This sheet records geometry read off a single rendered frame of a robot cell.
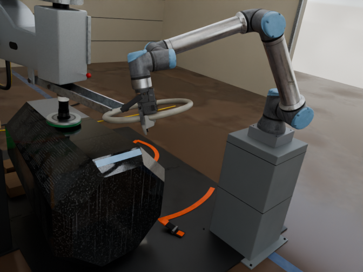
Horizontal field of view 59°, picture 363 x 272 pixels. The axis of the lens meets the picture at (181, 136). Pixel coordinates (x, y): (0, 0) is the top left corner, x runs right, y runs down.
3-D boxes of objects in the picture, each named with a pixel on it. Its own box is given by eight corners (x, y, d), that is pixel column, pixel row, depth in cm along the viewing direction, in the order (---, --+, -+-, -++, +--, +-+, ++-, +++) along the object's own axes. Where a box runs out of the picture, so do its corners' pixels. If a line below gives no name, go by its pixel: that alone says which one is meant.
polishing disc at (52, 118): (40, 116, 211) (40, 115, 211) (69, 111, 227) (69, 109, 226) (58, 127, 199) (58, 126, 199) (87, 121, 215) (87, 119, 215)
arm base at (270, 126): (263, 120, 231) (267, 107, 227) (289, 128, 221) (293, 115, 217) (251, 127, 217) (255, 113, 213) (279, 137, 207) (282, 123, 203)
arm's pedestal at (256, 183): (238, 208, 289) (259, 120, 255) (288, 240, 257) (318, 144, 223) (199, 230, 256) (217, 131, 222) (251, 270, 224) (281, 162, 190)
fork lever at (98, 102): (25, 82, 207) (25, 75, 205) (50, 78, 223) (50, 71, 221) (106, 118, 179) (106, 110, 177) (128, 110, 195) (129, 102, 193)
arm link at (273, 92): (276, 109, 224) (282, 85, 216) (293, 120, 210) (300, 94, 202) (258, 110, 218) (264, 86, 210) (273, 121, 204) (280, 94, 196)
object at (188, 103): (82, 124, 168) (81, 119, 167) (141, 104, 208) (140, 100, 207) (159, 123, 142) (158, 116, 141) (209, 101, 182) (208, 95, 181)
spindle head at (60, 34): (20, 76, 206) (14, 1, 188) (49, 72, 224) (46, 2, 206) (59, 90, 190) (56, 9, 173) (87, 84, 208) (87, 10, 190)
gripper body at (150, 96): (156, 114, 148) (152, 88, 145) (138, 116, 148) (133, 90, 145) (158, 111, 155) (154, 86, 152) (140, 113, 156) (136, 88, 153)
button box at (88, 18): (78, 61, 205) (78, 14, 194) (81, 61, 207) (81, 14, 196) (87, 64, 202) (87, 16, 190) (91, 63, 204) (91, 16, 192)
